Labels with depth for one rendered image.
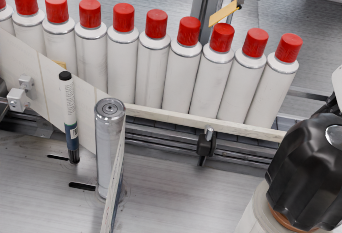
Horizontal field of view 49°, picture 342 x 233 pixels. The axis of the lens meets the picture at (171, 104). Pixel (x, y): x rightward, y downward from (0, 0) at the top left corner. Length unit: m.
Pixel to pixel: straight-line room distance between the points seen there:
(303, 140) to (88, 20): 0.39
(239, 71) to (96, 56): 0.23
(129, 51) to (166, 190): 0.23
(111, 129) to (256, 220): 0.19
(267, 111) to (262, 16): 0.54
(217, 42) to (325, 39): 0.61
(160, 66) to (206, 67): 0.08
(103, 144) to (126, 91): 0.21
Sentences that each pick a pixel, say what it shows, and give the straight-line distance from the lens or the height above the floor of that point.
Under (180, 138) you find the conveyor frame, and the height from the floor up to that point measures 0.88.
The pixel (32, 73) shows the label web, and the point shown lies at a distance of 0.60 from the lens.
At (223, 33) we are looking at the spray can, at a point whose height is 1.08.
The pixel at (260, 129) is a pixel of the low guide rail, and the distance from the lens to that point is 0.68.
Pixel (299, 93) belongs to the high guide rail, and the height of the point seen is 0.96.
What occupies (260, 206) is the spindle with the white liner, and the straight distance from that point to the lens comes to 0.40.
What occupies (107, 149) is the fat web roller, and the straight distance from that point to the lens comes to 0.49.
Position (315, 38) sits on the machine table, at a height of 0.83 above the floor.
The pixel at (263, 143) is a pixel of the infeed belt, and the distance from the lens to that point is 0.71.
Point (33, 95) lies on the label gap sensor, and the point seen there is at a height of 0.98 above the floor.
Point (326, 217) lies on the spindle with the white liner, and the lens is 0.37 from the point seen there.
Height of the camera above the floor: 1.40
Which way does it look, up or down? 45 degrees down
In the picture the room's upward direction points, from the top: 9 degrees clockwise
